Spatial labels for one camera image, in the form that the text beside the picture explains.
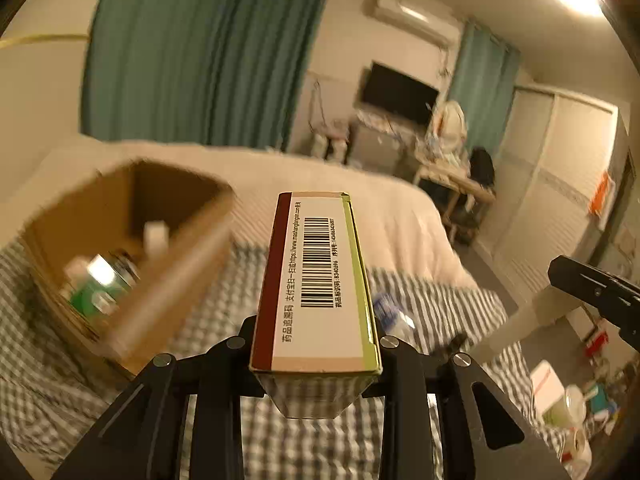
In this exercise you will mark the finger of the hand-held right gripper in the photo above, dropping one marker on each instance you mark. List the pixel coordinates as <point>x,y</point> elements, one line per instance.
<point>590,290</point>

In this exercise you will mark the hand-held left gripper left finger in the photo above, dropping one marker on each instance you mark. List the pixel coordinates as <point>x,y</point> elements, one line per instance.
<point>232,356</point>

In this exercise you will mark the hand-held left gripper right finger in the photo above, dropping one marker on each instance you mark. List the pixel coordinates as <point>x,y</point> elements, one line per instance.
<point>401,361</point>

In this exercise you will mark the brown cardboard box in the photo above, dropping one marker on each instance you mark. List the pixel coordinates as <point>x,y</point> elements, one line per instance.
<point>165,282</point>

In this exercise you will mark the long medicine box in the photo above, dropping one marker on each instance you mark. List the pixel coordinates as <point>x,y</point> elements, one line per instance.
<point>315,285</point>

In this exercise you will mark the blue and white packet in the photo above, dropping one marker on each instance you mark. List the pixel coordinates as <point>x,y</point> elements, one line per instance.
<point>392,316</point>

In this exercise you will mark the red object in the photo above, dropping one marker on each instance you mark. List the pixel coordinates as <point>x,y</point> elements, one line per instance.
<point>596,344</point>

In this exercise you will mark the small black object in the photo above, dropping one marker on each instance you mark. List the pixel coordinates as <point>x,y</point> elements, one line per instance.
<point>454,342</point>

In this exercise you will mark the orange tag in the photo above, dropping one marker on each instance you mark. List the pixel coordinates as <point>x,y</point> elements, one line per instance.
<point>600,195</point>

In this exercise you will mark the white carton with red stripe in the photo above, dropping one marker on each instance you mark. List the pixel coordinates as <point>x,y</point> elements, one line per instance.
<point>546,385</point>

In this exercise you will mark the checkered bedsheet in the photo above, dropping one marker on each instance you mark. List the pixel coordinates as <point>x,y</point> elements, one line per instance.
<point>310,440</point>

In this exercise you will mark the white louvered wardrobe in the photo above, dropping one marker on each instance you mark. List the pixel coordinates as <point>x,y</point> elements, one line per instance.
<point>555,180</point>

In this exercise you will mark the translucent plastic cup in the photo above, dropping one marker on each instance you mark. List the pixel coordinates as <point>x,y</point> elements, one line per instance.
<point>572,405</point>

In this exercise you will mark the white fluffy blanket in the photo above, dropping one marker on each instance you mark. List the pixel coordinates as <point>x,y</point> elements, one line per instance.
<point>390,220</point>

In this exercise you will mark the small white box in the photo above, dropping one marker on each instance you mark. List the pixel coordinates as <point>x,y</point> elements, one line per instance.
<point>155,237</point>

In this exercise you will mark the wooden chair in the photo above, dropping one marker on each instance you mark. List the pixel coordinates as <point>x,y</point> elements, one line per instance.
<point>465,210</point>

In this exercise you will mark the green and white bottle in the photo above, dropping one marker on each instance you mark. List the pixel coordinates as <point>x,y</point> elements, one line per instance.
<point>100,282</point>

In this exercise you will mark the black bag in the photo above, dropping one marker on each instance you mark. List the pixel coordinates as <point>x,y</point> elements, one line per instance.
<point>482,167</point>

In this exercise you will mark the white dressing table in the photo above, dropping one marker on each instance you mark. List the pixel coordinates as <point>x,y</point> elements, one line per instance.
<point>440,170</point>

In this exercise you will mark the grey cabinet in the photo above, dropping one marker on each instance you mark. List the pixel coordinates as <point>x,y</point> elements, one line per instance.
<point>380,147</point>

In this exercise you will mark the oval white vanity mirror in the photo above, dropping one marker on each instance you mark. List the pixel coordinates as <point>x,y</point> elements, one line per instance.
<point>450,122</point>

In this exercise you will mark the small white side table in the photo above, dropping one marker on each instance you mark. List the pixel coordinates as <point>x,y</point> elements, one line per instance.
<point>330,149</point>

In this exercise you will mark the narrow green curtain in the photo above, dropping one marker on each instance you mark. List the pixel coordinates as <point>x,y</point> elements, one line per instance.
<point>482,75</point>

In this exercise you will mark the wide green curtain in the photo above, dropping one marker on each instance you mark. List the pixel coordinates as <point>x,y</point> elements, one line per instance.
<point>200,55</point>

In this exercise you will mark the white air conditioner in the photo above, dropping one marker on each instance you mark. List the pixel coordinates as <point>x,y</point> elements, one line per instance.
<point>415,17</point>

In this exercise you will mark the black wall television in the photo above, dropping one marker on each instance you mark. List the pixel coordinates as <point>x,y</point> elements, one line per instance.
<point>395,92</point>

